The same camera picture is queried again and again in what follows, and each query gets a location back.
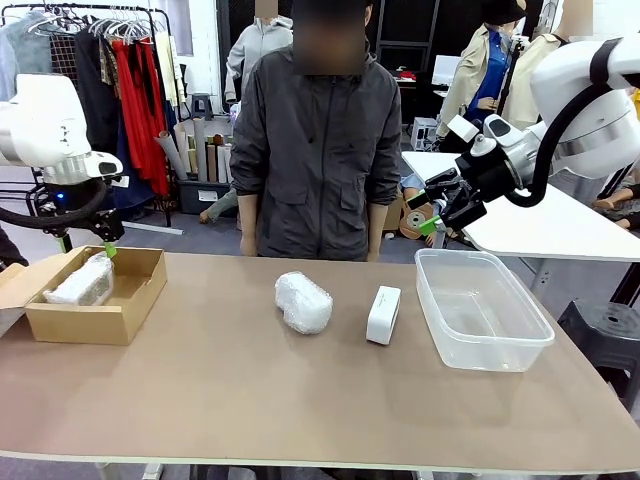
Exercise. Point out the person in grey jacket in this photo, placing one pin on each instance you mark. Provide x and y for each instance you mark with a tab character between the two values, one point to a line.
310	175

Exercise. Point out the kraft paper roll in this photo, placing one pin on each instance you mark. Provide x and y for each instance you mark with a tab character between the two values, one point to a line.
414	225

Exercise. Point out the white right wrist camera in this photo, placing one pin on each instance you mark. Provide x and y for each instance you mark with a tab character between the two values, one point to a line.
462	130

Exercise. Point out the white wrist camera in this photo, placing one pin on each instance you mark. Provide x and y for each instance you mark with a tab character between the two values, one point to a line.
117	181
462	130

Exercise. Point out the small grey stool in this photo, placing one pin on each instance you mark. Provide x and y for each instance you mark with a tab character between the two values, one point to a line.
201	105

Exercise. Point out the white computer case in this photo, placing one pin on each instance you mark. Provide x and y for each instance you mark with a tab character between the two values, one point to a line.
425	132

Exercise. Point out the person in light grey hoodie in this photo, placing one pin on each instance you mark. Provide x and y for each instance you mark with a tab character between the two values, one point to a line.
255	50

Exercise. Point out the mannequin in cream garment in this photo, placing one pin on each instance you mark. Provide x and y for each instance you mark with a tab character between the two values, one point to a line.
530	75

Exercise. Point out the person's left hand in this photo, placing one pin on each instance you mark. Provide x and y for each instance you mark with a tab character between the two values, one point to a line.
375	252

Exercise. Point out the clear plastic container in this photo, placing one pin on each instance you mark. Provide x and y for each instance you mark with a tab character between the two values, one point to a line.
492	357

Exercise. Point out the person's right forearm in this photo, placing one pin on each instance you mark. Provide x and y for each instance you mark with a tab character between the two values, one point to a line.
247	215

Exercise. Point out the rounded bubble-wrapped clock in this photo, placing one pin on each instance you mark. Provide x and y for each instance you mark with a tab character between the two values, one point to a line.
302	305

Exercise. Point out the white box on shelf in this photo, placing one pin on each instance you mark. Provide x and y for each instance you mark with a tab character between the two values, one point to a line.
446	70

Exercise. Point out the person's right hand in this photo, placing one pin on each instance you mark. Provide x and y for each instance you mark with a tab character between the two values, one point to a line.
249	246

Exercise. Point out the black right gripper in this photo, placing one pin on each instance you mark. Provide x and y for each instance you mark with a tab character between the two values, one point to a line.
487	172

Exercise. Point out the red hanging dress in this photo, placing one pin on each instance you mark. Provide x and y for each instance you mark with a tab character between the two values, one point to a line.
142	115

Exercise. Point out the cream paper roll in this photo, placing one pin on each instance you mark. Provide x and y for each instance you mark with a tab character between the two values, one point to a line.
182	150

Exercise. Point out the brown cardboard carton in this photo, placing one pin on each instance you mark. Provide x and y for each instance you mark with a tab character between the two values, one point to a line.
395	217

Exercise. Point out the cream hanging fabric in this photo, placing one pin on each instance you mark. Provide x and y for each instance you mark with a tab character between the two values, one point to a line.
167	70

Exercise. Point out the bare mannequin limbs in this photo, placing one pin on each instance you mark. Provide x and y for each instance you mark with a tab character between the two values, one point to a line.
612	202

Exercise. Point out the open brown cardboard box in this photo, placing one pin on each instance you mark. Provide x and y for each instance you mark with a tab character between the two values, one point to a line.
75	325

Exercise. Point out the grey paper roll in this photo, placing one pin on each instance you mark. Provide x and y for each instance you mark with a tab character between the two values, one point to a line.
172	160

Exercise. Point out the light blue hanging shirt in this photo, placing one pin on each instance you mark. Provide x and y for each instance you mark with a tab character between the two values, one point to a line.
25	50

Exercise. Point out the dark blue hanging garment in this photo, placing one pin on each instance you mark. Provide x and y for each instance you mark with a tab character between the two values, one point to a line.
132	200

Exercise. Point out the person's left forearm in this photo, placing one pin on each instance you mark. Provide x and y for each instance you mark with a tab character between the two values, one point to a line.
377	225

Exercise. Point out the white unwrapped clock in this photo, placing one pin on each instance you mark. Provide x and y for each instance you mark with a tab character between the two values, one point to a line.
382	320

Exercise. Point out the mannequin in beige trench coat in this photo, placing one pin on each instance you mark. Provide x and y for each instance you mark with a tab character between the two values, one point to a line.
465	85

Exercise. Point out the dark sleeved arm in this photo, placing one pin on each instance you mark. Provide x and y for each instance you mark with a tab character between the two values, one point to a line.
10	250

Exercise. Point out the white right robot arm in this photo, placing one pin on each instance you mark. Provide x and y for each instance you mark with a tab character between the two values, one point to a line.
590	100

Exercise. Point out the dark grey storage bin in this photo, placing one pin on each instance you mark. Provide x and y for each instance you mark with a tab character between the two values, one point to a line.
200	197

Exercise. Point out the white side table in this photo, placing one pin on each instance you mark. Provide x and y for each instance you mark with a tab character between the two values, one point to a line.
525	225

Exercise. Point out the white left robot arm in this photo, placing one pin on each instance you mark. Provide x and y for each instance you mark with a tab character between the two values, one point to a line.
40	125

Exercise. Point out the black plastic stool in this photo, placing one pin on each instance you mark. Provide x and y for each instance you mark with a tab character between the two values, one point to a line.
605	330

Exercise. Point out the black hanging garment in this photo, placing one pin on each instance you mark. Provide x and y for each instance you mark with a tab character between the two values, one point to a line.
95	85

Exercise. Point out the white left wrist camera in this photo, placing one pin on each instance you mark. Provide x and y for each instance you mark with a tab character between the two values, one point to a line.
117	181

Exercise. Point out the long bubble-wrapped clock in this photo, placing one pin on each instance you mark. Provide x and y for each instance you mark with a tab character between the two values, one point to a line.
75	287

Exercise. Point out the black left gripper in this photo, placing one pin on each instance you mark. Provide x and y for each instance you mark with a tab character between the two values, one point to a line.
67	197

